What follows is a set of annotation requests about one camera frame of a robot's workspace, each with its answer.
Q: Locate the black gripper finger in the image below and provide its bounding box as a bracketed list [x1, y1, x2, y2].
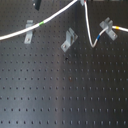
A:
[33, 0, 42, 9]

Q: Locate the white cable with colour marks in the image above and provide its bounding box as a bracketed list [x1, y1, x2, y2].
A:
[0, 0, 128, 47]

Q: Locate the right grey cable clip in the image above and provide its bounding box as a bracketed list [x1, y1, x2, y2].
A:
[100, 17, 117, 40]

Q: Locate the grey cable clip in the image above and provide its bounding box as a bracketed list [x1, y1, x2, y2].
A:
[61, 28, 78, 52]
[24, 20, 34, 44]
[100, 17, 117, 40]

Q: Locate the left grey cable clip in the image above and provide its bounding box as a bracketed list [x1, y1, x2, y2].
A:
[24, 20, 34, 44]

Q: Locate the middle grey cable clip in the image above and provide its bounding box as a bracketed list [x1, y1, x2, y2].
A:
[61, 28, 78, 52]

